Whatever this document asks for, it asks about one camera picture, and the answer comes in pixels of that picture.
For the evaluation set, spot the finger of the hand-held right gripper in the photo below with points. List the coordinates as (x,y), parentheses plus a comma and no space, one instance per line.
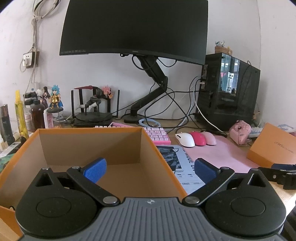
(271,176)
(284,167)

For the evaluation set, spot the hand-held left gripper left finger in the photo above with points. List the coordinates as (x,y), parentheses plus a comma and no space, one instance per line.
(96,171)

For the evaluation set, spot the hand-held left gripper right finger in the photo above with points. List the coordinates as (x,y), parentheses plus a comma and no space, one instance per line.
(203,170)

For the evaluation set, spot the orange box lid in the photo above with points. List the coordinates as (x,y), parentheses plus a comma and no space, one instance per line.
(270,146)

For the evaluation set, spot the orange cardboard box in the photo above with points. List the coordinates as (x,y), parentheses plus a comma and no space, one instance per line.
(92,143)

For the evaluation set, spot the wooden desktop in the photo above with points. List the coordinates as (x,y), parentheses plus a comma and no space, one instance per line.
(277,191)

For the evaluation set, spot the pink desk mat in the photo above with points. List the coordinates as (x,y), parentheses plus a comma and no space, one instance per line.
(222,155)

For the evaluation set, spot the blue white printed pad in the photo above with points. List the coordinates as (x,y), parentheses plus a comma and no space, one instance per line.
(178,166)

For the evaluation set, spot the hot pink mouse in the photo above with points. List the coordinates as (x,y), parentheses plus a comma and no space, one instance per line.
(198,138)

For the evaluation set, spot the light pink mouse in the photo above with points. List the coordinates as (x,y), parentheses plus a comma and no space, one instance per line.
(210,138)

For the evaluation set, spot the white mouse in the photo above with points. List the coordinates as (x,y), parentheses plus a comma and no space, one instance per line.
(185,139)

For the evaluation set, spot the light blue keyboard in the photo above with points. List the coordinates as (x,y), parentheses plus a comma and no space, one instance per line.
(255,131)

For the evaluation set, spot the black router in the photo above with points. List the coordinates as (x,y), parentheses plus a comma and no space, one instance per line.
(92,121)

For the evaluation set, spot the pink toy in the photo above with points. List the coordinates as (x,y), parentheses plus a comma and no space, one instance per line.
(240,133)

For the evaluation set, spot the pink keyboard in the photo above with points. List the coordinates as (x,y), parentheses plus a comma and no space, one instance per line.
(159,135)

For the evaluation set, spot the clear figurine stand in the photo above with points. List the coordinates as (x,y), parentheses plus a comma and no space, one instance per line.
(54,119)

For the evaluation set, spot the black figurine with red blade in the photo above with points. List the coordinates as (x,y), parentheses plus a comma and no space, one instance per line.
(92,103)

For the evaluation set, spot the black computer case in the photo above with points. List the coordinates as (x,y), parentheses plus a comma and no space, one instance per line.
(222,102)

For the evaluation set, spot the brown bottle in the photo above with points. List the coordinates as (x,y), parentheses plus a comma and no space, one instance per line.
(38,115)

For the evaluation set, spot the blue-haired gold figurine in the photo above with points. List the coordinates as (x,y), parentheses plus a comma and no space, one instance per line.
(55,98)

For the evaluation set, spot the white labelled bottle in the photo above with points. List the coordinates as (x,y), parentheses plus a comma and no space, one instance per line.
(28,120)

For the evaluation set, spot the printed packet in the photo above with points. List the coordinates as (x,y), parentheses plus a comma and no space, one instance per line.
(8,153)

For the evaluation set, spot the dark-haired figurine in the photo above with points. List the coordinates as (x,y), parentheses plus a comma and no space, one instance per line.
(45,96)

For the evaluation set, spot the yellow bottle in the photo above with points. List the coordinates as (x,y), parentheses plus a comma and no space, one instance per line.
(21,115)

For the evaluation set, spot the black tube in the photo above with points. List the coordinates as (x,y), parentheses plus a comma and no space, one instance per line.
(6,125)

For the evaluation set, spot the small figurine on wooden base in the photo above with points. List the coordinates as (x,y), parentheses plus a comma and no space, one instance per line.
(223,47)

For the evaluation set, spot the black curved monitor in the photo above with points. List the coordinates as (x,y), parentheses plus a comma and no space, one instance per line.
(131,27)

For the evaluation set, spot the white wall socket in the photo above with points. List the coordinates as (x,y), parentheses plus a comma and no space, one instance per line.
(29,59)

